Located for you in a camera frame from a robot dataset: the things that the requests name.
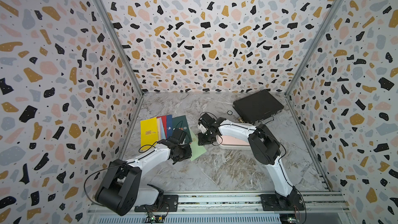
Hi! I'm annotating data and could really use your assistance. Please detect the tan envelope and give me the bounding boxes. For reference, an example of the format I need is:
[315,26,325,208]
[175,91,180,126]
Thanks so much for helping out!
[157,118,162,141]

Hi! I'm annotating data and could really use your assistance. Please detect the dark green envelope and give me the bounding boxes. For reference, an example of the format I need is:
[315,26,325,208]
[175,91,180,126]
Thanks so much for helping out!
[172,115,192,144]

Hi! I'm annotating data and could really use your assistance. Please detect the aluminium rail frame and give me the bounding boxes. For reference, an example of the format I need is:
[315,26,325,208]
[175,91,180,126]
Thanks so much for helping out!
[85,191,355,224]

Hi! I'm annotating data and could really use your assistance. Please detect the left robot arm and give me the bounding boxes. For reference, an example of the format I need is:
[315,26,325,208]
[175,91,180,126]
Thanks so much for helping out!
[94,129,192,216]

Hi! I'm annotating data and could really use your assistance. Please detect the red envelope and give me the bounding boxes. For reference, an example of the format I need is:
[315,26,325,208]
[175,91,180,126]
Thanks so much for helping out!
[160,116,167,139]

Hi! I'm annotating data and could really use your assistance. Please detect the pink envelope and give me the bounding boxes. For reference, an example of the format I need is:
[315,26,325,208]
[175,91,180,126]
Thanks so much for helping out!
[218,135,250,146]

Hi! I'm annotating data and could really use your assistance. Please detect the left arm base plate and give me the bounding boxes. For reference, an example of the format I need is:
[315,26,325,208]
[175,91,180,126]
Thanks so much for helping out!
[134,195,179,213]

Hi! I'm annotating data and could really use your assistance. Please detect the yellow envelope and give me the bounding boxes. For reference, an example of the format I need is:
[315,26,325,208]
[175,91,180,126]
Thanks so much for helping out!
[140,117,159,150]

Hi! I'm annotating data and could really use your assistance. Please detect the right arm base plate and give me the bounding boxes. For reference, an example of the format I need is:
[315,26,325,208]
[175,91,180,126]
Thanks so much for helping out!
[260,192,305,211]

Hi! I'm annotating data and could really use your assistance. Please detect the light blue envelope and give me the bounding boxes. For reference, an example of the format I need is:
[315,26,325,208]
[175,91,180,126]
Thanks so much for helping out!
[158,118,165,139]

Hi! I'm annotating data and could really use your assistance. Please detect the white storage box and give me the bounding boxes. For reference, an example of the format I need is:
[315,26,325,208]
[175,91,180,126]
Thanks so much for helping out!
[217,135,251,150]

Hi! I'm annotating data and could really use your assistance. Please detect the black case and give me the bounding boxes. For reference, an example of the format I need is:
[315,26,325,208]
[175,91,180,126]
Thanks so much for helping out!
[233,90,284,124]

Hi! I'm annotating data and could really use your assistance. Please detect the light green envelope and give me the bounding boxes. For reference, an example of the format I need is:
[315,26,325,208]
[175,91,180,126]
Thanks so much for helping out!
[189,129,207,161]

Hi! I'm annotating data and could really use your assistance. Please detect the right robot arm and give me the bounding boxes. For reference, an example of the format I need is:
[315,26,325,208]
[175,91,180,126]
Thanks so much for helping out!
[198,113,304,210]

